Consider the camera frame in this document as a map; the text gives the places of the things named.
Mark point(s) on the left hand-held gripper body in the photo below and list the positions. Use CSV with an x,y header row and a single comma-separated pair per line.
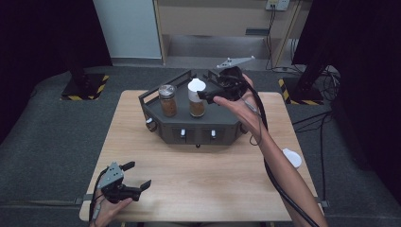
x,y
113,179

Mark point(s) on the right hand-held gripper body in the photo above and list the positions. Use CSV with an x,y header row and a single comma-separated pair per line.
x,y
231,83

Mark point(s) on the glass spice jar white lid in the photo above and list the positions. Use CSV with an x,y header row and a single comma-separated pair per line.
x,y
196,86

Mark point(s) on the dark grey spice rack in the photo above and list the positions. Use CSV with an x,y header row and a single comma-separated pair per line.
x,y
186,124

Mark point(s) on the glass spice jar silver lid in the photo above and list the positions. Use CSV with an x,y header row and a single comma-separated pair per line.
x,y
168,104

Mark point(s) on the person's right hand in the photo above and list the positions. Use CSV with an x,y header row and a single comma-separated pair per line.
x,y
246,110

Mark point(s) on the person's left hand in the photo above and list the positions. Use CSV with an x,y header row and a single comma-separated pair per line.
x,y
108,211

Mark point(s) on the wooden cabinet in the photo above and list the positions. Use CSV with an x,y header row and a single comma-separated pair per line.
x,y
214,22

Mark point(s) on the black stand striped base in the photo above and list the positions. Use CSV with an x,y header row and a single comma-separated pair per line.
x,y
83,88
302,85

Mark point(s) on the white power outlet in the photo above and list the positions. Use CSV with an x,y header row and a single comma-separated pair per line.
x,y
278,4

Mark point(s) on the white round cap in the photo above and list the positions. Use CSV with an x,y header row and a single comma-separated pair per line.
x,y
293,157

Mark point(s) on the white panel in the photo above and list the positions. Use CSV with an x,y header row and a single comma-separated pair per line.
x,y
129,28

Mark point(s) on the dark curtain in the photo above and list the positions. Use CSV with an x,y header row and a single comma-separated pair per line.
x,y
38,47
362,63

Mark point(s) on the grey table bracket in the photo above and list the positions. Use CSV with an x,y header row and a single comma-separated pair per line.
x,y
84,199
322,202

